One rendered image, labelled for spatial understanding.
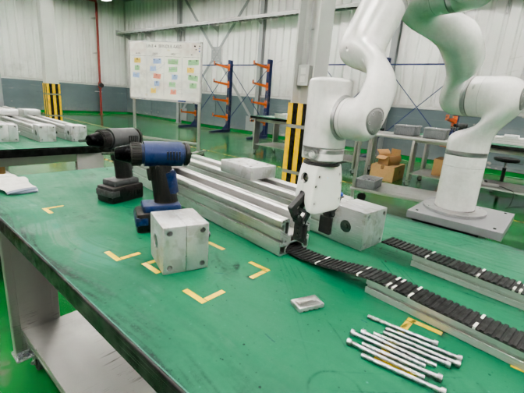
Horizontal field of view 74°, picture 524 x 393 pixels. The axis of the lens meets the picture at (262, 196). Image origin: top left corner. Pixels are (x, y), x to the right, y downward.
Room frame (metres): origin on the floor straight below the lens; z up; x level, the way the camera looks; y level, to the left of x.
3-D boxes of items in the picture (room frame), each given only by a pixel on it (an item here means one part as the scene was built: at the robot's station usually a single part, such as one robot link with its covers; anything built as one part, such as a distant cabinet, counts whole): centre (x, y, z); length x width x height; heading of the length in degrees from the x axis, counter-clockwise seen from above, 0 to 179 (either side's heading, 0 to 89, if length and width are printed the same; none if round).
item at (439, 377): (0.40, -0.21, 0.78); 0.11 x 0.01 x 0.01; 56
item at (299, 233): (0.67, -0.08, 0.87); 0.03 x 0.03 x 0.07; 44
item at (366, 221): (0.85, -0.26, 0.83); 0.12 x 0.09 x 0.10; 134
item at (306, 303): (0.53, -0.09, 0.78); 0.05 x 0.03 x 0.01; 117
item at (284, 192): (1.17, 0.06, 0.82); 0.80 x 0.10 x 0.09; 44
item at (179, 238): (0.66, 0.15, 0.83); 0.11 x 0.10 x 0.10; 121
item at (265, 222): (1.04, 0.19, 0.82); 0.80 x 0.10 x 0.09; 44
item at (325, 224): (0.75, -0.16, 0.87); 0.03 x 0.03 x 0.07; 44
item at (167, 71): (6.47, 1.86, 0.97); 1.51 x 0.50 x 1.95; 70
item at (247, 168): (1.17, 0.06, 0.87); 0.16 x 0.11 x 0.07; 44
